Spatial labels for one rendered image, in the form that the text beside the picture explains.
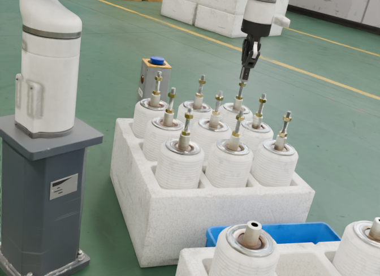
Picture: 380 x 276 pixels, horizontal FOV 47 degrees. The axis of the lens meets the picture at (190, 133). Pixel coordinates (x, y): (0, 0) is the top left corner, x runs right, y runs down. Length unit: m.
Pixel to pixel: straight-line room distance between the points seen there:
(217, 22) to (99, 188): 2.70
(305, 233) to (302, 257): 0.21
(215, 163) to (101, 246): 0.31
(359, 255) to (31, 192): 0.56
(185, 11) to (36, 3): 3.28
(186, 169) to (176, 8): 3.21
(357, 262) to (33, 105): 0.59
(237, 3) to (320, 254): 2.97
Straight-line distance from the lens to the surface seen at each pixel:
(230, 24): 3.67
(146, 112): 1.09
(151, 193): 0.88
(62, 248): 0.91
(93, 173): 1.28
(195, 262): 0.74
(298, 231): 1.04
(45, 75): 0.74
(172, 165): 0.90
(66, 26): 0.73
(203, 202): 0.92
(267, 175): 1.01
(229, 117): 1.18
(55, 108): 0.76
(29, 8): 0.73
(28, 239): 0.87
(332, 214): 1.37
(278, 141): 1.02
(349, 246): 0.80
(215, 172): 0.96
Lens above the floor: 0.64
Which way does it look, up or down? 23 degrees down
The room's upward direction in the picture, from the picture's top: 11 degrees clockwise
